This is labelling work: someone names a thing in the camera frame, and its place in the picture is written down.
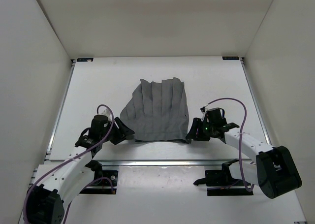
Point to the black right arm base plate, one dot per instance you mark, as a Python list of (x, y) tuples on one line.
[(218, 185)]

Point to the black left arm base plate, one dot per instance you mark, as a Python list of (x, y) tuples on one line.
[(104, 186)]

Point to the right blue corner label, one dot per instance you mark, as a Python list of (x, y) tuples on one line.
[(230, 58)]

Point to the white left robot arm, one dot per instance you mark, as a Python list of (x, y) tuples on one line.
[(49, 197)]

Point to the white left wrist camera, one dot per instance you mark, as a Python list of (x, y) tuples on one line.
[(106, 113)]

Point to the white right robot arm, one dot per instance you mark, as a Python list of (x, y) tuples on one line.
[(271, 168)]

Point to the grey pleated skirt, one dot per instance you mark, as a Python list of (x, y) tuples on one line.
[(158, 111)]

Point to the blue corner label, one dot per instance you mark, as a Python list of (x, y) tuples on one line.
[(230, 58), (84, 59)]

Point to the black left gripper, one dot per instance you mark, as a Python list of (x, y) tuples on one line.
[(122, 131)]

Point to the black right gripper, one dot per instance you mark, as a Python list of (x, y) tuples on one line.
[(195, 130)]

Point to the aluminium front table rail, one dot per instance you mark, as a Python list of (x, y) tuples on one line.
[(161, 162)]

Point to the left blue corner label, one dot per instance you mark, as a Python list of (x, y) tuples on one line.
[(84, 59)]

